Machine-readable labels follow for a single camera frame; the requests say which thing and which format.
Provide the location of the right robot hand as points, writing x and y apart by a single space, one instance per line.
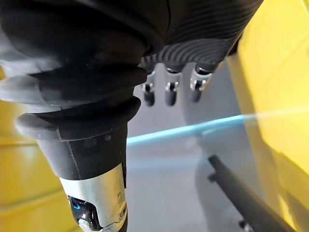
79 72

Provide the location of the yellow box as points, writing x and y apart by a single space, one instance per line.
26 174

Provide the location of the blue floor tape line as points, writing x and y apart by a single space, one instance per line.
183 129

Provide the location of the black metal base rail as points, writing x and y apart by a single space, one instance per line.
243 193

